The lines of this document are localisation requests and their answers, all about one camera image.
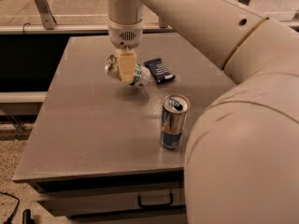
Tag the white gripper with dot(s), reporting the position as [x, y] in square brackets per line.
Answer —
[125, 36]

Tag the green white 7up can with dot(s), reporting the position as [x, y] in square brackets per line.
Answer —
[141, 75]

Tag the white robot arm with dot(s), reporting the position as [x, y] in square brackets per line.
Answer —
[242, 158]

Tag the blue silver energy drink can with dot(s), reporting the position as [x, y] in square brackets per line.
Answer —
[174, 113]

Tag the dark blue snack bar wrapper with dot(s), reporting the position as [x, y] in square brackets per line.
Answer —
[159, 71]

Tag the grey drawer cabinet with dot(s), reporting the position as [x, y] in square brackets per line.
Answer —
[96, 143]

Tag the black object on floor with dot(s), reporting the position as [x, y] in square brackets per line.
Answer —
[26, 217]

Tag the middle metal railing bracket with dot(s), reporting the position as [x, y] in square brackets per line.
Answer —
[162, 24]

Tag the left metal railing bracket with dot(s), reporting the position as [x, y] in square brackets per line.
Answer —
[48, 21]

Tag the black drawer handle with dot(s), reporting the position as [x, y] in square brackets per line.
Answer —
[155, 201]

